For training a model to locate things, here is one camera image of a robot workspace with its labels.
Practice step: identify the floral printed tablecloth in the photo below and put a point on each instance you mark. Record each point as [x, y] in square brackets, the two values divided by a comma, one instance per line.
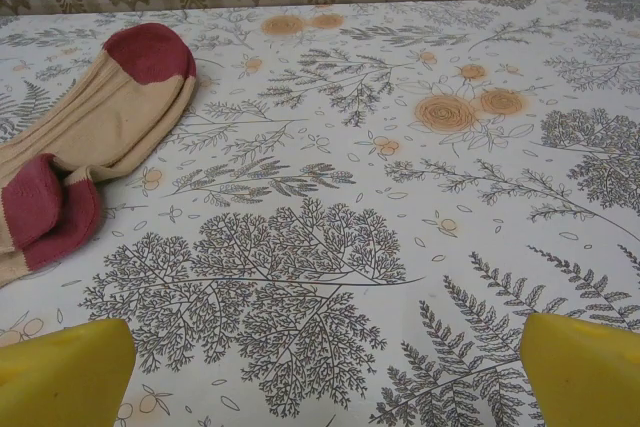
[350, 197]

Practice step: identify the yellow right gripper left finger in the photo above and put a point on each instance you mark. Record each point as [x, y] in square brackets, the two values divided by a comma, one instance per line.
[65, 377]

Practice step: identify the beige sock with red toe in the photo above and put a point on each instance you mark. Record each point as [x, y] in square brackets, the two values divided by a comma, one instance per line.
[100, 112]
[155, 142]

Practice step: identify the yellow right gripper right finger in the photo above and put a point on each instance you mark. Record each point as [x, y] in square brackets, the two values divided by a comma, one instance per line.
[585, 377]

